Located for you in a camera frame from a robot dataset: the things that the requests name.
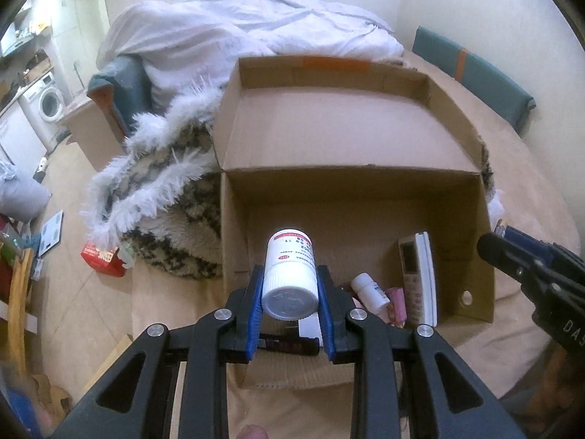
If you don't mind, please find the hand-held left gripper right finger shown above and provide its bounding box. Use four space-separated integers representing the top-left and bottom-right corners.
316 264 528 439

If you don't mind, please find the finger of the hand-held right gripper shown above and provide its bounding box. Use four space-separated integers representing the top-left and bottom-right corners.
476 232 556 291
505 225 585 279

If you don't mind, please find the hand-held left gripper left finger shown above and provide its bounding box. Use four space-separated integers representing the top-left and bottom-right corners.
55 264 266 439

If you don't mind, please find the white bottle red label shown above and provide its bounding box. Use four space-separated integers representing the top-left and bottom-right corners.
261 228 320 321

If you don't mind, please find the pink perfume bottle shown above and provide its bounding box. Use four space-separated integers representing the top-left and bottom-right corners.
384 287 407 327

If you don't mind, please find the brown cardboard box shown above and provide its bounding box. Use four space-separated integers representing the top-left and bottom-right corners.
210 55 497 389

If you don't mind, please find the small white box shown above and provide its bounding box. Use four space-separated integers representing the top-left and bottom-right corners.
298 311 323 346

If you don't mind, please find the black lighter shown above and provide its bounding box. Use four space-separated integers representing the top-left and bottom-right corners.
258 336 321 356

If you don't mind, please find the white bottle blue label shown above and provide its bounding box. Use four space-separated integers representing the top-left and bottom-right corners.
351 273 390 316

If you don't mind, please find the tan sheet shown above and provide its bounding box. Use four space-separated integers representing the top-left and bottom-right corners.
46 48 585 439

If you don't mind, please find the white remote control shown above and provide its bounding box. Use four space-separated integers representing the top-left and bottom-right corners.
397 232 438 327

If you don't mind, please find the furry patterned blanket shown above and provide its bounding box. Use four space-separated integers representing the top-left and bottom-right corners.
80 78 503 281

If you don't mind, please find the red packet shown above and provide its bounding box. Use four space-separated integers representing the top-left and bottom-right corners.
81 240 126 277

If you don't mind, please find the green headboard cushion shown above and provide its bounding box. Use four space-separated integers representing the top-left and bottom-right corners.
411 26 535 135

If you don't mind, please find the white bathroom scale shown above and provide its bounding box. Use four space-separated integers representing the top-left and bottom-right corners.
37 210 65 257

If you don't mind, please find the wooden chair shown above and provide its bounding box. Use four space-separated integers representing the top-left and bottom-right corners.
0 233 42 376

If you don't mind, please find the tan bedside table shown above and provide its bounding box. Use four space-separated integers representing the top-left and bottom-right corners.
59 101 125 172

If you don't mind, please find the grey bag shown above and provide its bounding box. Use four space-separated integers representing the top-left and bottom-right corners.
0 160 51 220

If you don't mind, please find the white duvet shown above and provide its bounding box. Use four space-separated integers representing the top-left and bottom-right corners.
96 0 405 115

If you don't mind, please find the white cabinet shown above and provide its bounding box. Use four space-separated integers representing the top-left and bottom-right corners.
0 101 49 179

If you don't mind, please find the white washing machine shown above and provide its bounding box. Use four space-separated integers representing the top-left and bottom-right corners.
20 71 67 124

